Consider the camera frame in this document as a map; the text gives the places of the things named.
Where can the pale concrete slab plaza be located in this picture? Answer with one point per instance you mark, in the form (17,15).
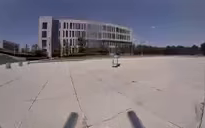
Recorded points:
(140,76)

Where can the white multi-storey building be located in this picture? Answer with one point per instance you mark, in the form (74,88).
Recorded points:
(66,35)

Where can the robot's own part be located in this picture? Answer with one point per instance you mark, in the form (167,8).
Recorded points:
(71,120)
(135,120)

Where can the row of trees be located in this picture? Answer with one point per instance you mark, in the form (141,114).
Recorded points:
(176,50)

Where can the row of concrete bollards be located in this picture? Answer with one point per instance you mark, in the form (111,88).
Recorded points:
(8,65)

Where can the low distant building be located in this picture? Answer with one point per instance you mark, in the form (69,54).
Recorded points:
(8,45)

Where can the dark grassy slope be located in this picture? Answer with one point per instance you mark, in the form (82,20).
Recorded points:
(1,59)

